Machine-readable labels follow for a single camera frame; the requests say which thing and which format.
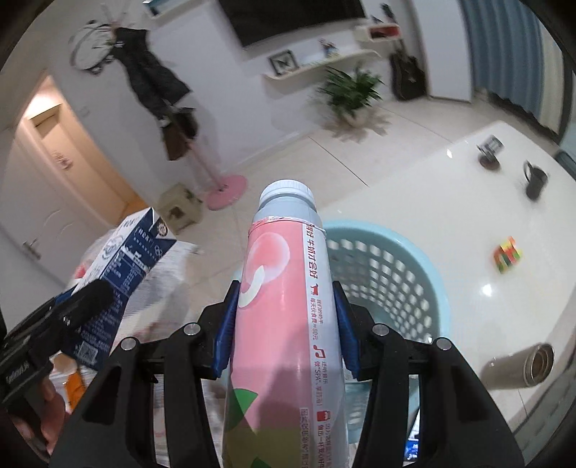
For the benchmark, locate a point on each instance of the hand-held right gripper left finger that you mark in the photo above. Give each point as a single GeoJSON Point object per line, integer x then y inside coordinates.
{"type": "Point", "coordinates": [223, 330]}

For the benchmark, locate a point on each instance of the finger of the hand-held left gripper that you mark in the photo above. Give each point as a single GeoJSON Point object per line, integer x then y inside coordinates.
{"type": "Point", "coordinates": [90, 299]}

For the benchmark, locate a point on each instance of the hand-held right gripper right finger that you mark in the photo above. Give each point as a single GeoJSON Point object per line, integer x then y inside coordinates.
{"type": "Point", "coordinates": [347, 335]}

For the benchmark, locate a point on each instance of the blue milk carton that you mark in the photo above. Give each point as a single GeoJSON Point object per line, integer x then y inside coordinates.
{"type": "Point", "coordinates": [130, 256]}

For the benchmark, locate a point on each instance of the pink drink bottle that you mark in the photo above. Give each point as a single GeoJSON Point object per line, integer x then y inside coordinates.
{"type": "Point", "coordinates": [279, 306]}

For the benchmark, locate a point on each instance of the light blue plastic basket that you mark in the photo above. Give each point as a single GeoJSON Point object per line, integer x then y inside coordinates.
{"type": "Point", "coordinates": [396, 279]}

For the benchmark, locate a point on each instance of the person's left hand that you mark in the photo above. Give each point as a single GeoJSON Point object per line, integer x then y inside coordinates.
{"type": "Point", "coordinates": [47, 411]}

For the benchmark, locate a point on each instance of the orange packet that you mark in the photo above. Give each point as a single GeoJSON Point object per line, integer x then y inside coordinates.
{"type": "Point", "coordinates": [74, 387]}

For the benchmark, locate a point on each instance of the white door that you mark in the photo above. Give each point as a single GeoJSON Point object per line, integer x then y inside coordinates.
{"type": "Point", "coordinates": [40, 202]}

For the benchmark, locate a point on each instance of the beige plastic stool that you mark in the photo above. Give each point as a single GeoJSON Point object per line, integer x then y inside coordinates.
{"type": "Point", "coordinates": [180, 209]}

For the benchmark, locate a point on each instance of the pink coat rack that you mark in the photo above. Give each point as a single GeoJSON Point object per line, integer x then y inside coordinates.
{"type": "Point", "coordinates": [227, 191]}

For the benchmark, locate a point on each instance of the steel thermos flask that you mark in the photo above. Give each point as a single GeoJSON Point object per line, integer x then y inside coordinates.
{"type": "Point", "coordinates": [517, 366]}

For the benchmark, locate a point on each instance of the colourful puzzle cube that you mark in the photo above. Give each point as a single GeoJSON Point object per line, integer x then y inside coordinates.
{"type": "Point", "coordinates": [508, 255]}

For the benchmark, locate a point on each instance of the brown bag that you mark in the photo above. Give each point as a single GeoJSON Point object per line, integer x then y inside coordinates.
{"type": "Point", "coordinates": [179, 135]}

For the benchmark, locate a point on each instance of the small dark round holder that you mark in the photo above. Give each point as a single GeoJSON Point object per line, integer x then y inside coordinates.
{"type": "Point", "coordinates": [489, 155]}

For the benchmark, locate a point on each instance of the black coat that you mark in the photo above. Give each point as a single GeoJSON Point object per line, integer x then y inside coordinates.
{"type": "Point", "coordinates": [148, 74]}

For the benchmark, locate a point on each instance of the black mug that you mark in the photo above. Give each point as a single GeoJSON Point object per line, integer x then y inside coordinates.
{"type": "Point", "coordinates": [535, 182]}

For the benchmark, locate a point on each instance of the green potted plant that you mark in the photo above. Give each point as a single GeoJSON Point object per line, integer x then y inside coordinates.
{"type": "Point", "coordinates": [351, 92]}

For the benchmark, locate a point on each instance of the dark guitar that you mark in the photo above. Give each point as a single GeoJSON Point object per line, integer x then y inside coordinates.
{"type": "Point", "coordinates": [407, 74]}

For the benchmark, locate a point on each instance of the small colourful figure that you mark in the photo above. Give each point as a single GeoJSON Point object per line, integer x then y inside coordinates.
{"type": "Point", "coordinates": [330, 47]}

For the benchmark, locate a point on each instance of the white cabinet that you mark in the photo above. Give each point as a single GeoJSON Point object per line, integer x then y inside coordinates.
{"type": "Point", "coordinates": [443, 45]}

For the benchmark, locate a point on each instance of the blue grey curtain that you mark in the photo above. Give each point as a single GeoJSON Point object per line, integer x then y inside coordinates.
{"type": "Point", "coordinates": [508, 49]}

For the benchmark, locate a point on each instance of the white curved wall shelf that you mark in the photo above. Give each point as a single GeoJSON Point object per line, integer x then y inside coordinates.
{"type": "Point", "coordinates": [315, 65]}

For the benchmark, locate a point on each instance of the black picture frame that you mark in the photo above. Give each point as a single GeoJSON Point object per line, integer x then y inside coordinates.
{"type": "Point", "coordinates": [283, 62]}

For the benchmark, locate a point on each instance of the red and white wall box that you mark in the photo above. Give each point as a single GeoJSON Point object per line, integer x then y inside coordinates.
{"type": "Point", "coordinates": [382, 32]}

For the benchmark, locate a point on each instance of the black wall television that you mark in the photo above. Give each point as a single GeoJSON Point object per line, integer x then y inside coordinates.
{"type": "Point", "coordinates": [288, 18]}

